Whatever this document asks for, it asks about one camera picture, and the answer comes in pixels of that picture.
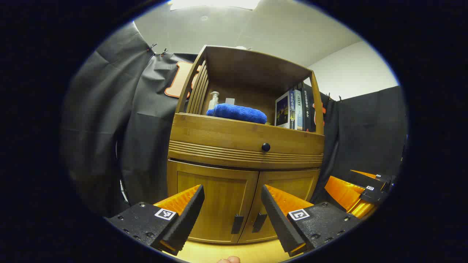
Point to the dark book with pink dots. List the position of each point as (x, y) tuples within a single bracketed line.
[(313, 109)]

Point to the wooden shoe cabinet door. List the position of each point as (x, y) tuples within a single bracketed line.
[(219, 193), (292, 186)]

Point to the small white box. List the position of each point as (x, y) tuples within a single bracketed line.
[(229, 101)]

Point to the blue spine book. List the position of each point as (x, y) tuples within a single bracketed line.
[(282, 109)]

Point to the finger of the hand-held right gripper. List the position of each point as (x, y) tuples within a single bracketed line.
[(343, 193), (365, 179)]

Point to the black round drawer knob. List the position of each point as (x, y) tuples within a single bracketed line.
[(265, 147)]

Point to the blue folded towel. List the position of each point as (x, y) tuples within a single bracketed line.
[(237, 113)]

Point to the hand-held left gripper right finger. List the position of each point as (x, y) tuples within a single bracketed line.
[(278, 223)]

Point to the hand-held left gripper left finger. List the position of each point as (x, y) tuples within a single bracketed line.
[(186, 219)]

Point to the white spine book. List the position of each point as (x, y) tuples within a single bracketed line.
[(298, 109)]

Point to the clear pump bottle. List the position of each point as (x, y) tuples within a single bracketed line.
[(213, 100)]

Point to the wooden double-door shoe cabinet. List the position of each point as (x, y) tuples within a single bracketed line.
[(256, 69)]

